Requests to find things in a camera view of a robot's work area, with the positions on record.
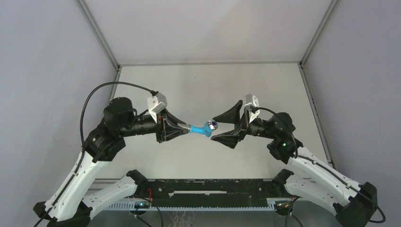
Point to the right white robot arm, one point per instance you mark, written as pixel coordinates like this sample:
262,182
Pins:
352,203

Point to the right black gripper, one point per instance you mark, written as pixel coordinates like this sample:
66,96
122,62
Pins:
231,138

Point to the small metal pipe fitting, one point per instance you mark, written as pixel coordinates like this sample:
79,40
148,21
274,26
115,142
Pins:
185,127

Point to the white slotted cable duct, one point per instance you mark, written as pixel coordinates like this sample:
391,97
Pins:
145,206

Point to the blue plastic water faucet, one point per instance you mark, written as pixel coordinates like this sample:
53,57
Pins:
207,129

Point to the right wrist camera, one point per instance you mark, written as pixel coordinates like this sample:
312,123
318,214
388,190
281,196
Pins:
251,105

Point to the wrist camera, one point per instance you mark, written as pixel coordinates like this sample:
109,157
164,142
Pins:
251,105
156,103

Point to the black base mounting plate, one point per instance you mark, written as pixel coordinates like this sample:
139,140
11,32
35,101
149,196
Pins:
196,192

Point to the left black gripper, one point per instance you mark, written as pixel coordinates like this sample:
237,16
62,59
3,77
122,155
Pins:
171,132

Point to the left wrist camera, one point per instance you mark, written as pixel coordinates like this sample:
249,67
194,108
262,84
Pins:
156,103

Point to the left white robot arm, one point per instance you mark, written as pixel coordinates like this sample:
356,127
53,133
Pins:
71,205

